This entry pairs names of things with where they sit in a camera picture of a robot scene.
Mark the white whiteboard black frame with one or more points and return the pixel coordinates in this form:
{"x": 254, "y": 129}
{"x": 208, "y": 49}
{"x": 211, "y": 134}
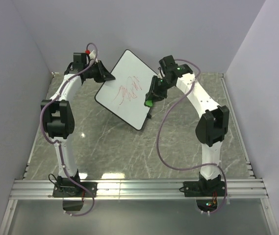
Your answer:
{"x": 125, "y": 96}

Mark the aluminium front rail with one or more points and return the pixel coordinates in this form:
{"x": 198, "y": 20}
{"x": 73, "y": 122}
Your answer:
{"x": 137, "y": 189}

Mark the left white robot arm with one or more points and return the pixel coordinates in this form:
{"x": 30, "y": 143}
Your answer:
{"x": 57, "y": 121}

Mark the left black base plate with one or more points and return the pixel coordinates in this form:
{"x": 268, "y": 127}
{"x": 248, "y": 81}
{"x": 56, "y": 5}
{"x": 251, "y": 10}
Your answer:
{"x": 69, "y": 189}

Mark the aluminium right side rail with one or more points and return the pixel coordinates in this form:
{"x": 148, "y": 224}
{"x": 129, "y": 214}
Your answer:
{"x": 248, "y": 162}

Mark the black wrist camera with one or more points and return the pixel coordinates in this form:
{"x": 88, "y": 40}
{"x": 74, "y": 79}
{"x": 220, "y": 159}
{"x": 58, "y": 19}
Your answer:
{"x": 80, "y": 61}
{"x": 169, "y": 68}

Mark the aluminium rail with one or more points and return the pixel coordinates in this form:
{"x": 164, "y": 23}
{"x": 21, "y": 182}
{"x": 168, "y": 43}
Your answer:
{"x": 137, "y": 189}
{"x": 248, "y": 162}

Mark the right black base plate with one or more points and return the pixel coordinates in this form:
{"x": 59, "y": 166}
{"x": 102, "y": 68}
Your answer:
{"x": 193, "y": 189}

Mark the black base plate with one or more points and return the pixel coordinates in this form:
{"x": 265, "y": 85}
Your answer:
{"x": 69, "y": 189}
{"x": 193, "y": 189}

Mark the green whiteboard eraser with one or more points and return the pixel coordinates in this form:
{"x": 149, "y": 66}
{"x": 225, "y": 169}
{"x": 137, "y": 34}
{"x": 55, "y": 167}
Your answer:
{"x": 148, "y": 103}

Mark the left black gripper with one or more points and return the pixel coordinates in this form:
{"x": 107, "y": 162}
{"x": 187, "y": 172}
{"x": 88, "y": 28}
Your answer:
{"x": 104, "y": 74}

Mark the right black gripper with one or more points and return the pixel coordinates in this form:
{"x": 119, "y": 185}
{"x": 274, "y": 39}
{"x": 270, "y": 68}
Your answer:
{"x": 154, "y": 92}

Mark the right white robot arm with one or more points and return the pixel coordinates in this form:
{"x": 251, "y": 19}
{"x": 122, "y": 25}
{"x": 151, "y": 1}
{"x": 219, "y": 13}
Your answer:
{"x": 211, "y": 128}

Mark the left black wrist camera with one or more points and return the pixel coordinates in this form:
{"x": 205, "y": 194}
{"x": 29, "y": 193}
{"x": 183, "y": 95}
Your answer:
{"x": 80, "y": 61}

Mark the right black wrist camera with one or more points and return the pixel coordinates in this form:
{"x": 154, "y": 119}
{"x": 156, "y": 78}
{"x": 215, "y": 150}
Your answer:
{"x": 169, "y": 68}

